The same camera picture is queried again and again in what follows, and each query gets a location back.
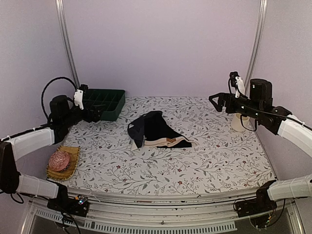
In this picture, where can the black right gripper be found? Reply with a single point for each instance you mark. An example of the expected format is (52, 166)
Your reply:
(227, 97)

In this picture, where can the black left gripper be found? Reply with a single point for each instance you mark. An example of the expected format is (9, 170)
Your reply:
(96, 116)

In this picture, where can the navy blue underwear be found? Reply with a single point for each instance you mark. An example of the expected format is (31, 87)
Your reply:
(136, 131)

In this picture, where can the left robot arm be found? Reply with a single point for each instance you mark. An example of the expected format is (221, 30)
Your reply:
(60, 120)

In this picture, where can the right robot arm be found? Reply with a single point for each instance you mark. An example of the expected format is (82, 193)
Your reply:
(279, 121)

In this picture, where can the dark green divided tray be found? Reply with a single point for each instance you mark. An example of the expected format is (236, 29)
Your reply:
(114, 99)

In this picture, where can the cream plastic cup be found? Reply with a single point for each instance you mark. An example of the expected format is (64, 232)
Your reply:
(239, 123)

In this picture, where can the woven bamboo mat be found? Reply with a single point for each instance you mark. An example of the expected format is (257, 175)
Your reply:
(67, 173)

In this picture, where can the floral patterned table mat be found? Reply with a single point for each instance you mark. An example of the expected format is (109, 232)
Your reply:
(223, 159)

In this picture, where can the red patterned bowl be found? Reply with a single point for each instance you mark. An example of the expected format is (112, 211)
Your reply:
(59, 161)

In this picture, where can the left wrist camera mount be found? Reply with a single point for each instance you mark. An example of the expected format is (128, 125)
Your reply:
(78, 96)

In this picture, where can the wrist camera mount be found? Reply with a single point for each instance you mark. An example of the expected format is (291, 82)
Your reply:
(237, 82)
(78, 96)

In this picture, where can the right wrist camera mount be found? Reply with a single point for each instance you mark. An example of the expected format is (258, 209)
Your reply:
(237, 82)

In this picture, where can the right aluminium frame post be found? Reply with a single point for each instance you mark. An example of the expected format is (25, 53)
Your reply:
(257, 39)

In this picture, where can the aluminium frame post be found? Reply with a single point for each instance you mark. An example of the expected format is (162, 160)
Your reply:
(257, 39)
(66, 40)

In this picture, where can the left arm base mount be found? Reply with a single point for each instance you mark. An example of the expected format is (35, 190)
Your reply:
(77, 206)

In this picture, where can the front aluminium rail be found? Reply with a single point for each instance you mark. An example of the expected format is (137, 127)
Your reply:
(215, 213)

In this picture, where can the left aluminium frame post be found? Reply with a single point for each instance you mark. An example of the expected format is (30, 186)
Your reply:
(66, 40)

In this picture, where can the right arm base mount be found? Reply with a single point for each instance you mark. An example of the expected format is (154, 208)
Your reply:
(248, 207)

